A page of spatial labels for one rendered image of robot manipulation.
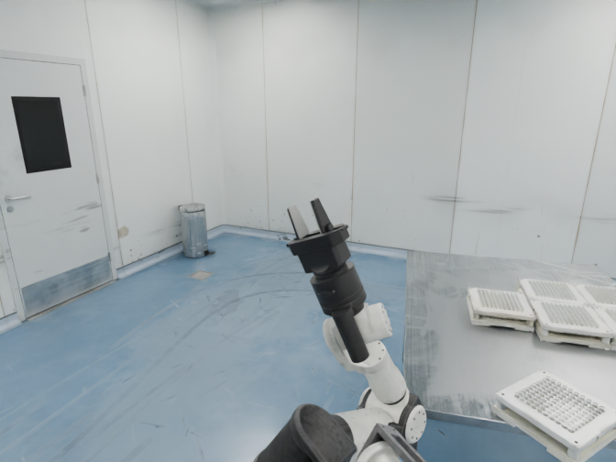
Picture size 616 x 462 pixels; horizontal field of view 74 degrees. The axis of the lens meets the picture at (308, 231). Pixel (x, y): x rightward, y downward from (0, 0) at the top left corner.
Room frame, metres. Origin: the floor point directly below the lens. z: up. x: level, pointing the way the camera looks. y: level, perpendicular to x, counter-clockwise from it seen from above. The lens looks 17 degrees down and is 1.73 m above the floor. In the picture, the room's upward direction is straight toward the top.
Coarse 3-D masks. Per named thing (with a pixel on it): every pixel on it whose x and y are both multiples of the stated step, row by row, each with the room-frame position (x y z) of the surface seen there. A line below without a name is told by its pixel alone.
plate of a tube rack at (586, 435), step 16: (512, 384) 1.08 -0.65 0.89; (528, 384) 1.08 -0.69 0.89; (512, 400) 1.01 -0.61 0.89; (560, 400) 1.01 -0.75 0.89; (592, 400) 1.01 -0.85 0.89; (528, 416) 0.95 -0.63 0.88; (544, 416) 0.95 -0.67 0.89; (608, 416) 0.95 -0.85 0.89; (560, 432) 0.89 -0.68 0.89; (576, 432) 0.89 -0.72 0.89; (592, 432) 0.89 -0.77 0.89; (576, 448) 0.84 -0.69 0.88
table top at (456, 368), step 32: (416, 256) 2.42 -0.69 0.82; (448, 256) 2.42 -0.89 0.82; (416, 288) 1.95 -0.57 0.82; (448, 288) 1.95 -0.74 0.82; (512, 288) 1.95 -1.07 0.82; (416, 320) 1.61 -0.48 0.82; (448, 320) 1.61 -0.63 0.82; (416, 352) 1.37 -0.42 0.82; (448, 352) 1.37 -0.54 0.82; (480, 352) 1.37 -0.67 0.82; (512, 352) 1.37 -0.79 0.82; (544, 352) 1.37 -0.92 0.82; (576, 352) 1.37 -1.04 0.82; (608, 352) 1.37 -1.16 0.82; (416, 384) 1.18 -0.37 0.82; (448, 384) 1.18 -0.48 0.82; (480, 384) 1.18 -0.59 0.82; (576, 384) 1.18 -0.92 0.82; (608, 384) 1.18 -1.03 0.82; (448, 416) 1.04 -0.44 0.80; (480, 416) 1.03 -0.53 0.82; (608, 448) 0.94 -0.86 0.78
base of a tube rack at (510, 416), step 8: (496, 408) 1.03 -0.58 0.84; (504, 416) 1.01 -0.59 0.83; (512, 416) 1.00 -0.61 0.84; (520, 416) 1.00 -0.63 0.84; (512, 424) 0.98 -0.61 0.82; (520, 424) 0.97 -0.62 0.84; (528, 424) 0.96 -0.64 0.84; (528, 432) 0.94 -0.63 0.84; (536, 432) 0.94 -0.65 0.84; (544, 432) 0.94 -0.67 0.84; (608, 432) 0.94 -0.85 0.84; (536, 440) 0.92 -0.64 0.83; (544, 440) 0.91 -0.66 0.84; (552, 440) 0.91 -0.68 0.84; (600, 440) 0.91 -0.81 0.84; (608, 440) 0.92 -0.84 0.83; (552, 448) 0.88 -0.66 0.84; (560, 448) 0.88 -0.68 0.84; (592, 448) 0.88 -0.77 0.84; (600, 448) 0.90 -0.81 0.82; (560, 456) 0.86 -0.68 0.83; (584, 456) 0.85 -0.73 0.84
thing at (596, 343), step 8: (536, 320) 1.57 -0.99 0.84; (536, 328) 1.51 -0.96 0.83; (544, 336) 1.44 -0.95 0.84; (552, 336) 1.44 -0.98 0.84; (560, 336) 1.44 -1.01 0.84; (568, 336) 1.44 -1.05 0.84; (576, 336) 1.44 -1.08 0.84; (584, 336) 1.44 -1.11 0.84; (584, 344) 1.40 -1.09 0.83; (592, 344) 1.39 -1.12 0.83; (600, 344) 1.39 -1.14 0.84; (608, 344) 1.38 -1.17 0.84
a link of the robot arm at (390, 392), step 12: (384, 372) 0.69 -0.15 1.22; (396, 372) 0.71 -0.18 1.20; (372, 384) 0.70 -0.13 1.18; (384, 384) 0.69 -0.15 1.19; (396, 384) 0.70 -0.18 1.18; (372, 396) 0.75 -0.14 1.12; (384, 396) 0.70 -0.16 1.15; (396, 396) 0.70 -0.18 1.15; (408, 396) 0.72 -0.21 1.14; (384, 408) 0.71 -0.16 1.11; (396, 408) 0.70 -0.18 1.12; (408, 408) 0.70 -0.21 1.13; (396, 420) 0.69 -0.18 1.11
